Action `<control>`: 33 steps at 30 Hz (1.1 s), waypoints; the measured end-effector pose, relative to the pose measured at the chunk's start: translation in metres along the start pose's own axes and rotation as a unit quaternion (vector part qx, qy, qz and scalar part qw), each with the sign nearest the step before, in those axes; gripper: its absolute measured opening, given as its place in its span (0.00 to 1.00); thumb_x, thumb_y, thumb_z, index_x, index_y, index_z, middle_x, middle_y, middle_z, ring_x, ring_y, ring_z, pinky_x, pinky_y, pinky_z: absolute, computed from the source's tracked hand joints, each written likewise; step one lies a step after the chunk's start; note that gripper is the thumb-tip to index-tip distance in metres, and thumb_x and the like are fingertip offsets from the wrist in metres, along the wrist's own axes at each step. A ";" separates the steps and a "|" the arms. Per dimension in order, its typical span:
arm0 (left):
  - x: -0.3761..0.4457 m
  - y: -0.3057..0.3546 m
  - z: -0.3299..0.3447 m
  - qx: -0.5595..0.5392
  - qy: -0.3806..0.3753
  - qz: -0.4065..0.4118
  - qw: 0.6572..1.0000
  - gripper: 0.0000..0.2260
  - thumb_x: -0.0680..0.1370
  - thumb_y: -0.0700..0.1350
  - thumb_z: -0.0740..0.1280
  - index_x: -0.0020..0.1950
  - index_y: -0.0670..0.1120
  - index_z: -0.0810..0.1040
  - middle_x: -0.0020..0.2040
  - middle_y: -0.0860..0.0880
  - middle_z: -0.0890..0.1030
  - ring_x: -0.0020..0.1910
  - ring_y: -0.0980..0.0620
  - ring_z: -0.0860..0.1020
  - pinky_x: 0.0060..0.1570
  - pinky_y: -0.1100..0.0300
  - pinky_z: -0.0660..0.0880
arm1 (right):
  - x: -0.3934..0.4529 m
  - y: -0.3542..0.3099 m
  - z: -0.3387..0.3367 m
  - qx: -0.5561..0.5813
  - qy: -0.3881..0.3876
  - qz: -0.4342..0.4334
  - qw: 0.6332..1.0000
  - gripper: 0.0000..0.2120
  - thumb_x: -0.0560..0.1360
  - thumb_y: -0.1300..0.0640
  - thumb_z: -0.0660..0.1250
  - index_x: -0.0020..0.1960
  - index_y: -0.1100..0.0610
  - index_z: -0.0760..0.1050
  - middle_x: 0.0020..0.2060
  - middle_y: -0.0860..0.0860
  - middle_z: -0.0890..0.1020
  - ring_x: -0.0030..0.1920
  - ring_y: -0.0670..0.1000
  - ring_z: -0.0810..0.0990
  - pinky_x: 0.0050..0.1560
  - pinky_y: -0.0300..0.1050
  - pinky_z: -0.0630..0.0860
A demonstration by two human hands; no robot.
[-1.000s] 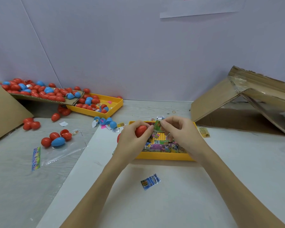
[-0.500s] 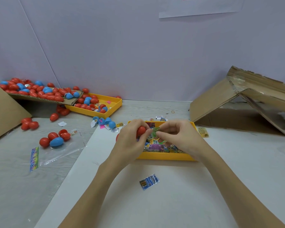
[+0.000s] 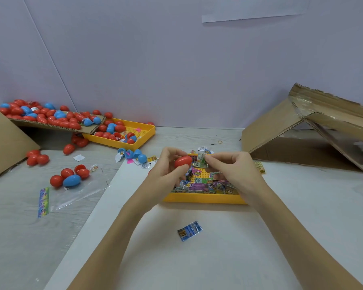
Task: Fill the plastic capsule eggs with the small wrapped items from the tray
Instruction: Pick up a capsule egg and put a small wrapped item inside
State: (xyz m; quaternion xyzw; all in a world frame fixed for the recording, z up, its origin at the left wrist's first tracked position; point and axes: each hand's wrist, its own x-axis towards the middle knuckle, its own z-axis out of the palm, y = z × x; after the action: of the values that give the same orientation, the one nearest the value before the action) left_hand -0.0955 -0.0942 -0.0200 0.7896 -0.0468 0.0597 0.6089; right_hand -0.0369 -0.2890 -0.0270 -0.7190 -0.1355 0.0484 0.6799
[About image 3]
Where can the person's right hand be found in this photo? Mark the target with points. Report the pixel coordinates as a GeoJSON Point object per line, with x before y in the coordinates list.
{"type": "Point", "coordinates": [239, 175]}

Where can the person's left hand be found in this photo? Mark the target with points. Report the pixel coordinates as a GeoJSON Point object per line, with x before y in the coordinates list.
{"type": "Point", "coordinates": [157, 181]}

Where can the yellow label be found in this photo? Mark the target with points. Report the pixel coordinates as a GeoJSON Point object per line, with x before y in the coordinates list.
{"type": "Point", "coordinates": [261, 168]}

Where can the single red plastic egg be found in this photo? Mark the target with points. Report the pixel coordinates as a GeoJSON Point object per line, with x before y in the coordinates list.
{"type": "Point", "coordinates": [182, 160]}

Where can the blue packet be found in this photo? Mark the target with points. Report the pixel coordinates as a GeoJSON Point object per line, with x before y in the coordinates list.
{"type": "Point", "coordinates": [190, 230]}

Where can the pile of plastic eggs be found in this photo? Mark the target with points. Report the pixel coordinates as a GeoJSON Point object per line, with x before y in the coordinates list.
{"type": "Point", "coordinates": [66, 117]}

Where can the person's right forearm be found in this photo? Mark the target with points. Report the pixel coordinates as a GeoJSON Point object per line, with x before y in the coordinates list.
{"type": "Point", "coordinates": [308, 244]}

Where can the person's left forearm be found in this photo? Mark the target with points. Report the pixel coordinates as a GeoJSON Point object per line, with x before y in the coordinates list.
{"type": "Point", "coordinates": [100, 250]}

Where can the yellow plastic tray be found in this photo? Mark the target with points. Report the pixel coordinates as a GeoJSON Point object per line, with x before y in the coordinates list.
{"type": "Point", "coordinates": [196, 198]}

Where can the yellow tray under eggs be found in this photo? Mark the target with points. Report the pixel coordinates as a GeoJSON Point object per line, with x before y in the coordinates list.
{"type": "Point", "coordinates": [144, 133]}

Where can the torn flattened cardboard box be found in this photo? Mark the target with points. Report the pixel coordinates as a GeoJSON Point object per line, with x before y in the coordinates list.
{"type": "Point", "coordinates": [269, 123]}

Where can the clear bag with coloured label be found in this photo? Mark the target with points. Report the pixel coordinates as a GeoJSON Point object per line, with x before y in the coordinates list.
{"type": "Point", "coordinates": [75, 196]}

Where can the brown cardboard sheet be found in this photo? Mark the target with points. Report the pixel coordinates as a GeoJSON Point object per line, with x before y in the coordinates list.
{"type": "Point", "coordinates": [45, 122]}

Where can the tall brown cardboard box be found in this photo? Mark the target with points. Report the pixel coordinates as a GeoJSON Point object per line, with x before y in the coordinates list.
{"type": "Point", "coordinates": [1, 145]}

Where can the white paper sign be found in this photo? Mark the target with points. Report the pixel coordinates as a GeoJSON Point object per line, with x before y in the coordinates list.
{"type": "Point", "coordinates": [257, 7]}

